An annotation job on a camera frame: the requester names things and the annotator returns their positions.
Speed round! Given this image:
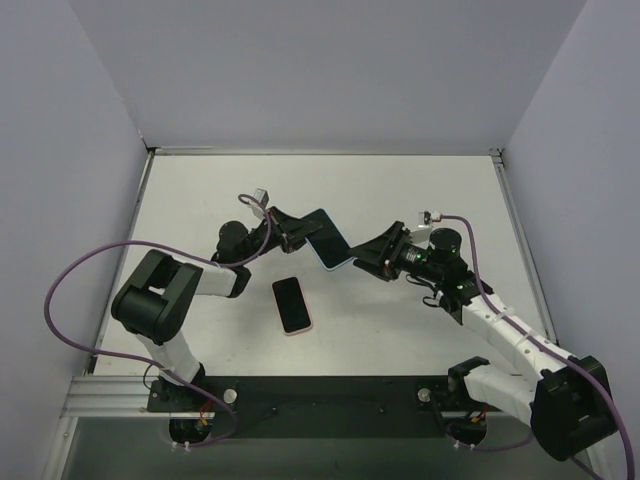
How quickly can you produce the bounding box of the light blue phone case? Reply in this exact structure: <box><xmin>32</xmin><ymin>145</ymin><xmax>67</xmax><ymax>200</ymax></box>
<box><xmin>298</xmin><ymin>207</ymin><xmax>355</xmax><ymax>272</ymax></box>

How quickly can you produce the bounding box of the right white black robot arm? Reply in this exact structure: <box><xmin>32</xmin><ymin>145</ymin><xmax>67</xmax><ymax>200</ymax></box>
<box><xmin>349</xmin><ymin>221</ymin><xmax>619</xmax><ymax>461</ymax></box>

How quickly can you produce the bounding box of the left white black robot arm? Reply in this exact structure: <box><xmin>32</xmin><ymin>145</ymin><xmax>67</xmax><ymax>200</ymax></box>
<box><xmin>111</xmin><ymin>207</ymin><xmax>323</xmax><ymax>412</ymax></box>

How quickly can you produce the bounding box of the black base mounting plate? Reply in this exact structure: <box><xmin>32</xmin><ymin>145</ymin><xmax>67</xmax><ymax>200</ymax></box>
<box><xmin>146</xmin><ymin>374</ymin><xmax>506</xmax><ymax>440</ymax></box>

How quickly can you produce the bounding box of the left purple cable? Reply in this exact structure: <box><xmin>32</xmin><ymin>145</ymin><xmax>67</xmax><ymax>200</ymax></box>
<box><xmin>44</xmin><ymin>193</ymin><xmax>274</xmax><ymax>449</ymax></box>

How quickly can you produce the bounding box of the purple cable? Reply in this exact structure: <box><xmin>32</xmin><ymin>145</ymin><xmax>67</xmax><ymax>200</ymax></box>
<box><xmin>44</xmin><ymin>193</ymin><xmax>274</xmax><ymax>449</ymax></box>
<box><xmin>434</xmin><ymin>213</ymin><xmax>632</xmax><ymax>480</ymax></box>

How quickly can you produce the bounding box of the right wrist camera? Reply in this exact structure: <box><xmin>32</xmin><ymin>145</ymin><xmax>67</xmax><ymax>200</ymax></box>
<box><xmin>417</xmin><ymin>211</ymin><xmax>442</xmax><ymax>230</ymax></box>

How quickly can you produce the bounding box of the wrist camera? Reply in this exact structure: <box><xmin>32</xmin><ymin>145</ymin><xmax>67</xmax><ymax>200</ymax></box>
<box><xmin>417</xmin><ymin>211</ymin><xmax>442</xmax><ymax>230</ymax></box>
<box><xmin>253</xmin><ymin>189</ymin><xmax>269</xmax><ymax>207</ymax></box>

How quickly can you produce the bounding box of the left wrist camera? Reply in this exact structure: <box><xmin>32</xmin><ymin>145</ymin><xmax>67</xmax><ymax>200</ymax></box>
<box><xmin>253</xmin><ymin>189</ymin><xmax>269</xmax><ymax>207</ymax></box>

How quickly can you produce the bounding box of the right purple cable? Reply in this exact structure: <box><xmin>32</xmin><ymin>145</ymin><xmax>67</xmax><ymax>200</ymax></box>
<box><xmin>434</xmin><ymin>213</ymin><xmax>632</xmax><ymax>480</ymax></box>

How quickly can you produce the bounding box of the aluminium right frame rail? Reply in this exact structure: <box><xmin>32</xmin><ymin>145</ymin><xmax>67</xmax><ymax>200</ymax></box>
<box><xmin>491</xmin><ymin>150</ymin><xmax>557</xmax><ymax>343</ymax></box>

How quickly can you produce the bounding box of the aluminium frame rail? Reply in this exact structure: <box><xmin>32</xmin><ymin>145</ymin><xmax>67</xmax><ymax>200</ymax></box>
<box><xmin>491</xmin><ymin>150</ymin><xmax>557</xmax><ymax>343</ymax></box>
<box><xmin>152</xmin><ymin>146</ymin><xmax>503</xmax><ymax>157</ymax></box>
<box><xmin>59</xmin><ymin>375</ymin><xmax>531</xmax><ymax>420</ymax></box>
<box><xmin>82</xmin><ymin>149</ymin><xmax>155</xmax><ymax>376</ymax></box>

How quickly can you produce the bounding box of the aluminium left frame rail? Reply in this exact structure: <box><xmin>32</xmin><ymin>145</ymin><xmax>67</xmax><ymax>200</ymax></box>
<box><xmin>82</xmin><ymin>149</ymin><xmax>155</xmax><ymax>376</ymax></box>

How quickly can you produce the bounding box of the aluminium back frame rail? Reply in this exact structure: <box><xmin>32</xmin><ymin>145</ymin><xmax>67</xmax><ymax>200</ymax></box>
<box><xmin>152</xmin><ymin>146</ymin><xmax>503</xmax><ymax>157</ymax></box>

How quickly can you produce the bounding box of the aluminium front frame rail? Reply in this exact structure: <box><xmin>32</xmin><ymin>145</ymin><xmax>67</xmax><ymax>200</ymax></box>
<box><xmin>59</xmin><ymin>375</ymin><xmax>531</xmax><ymax>420</ymax></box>

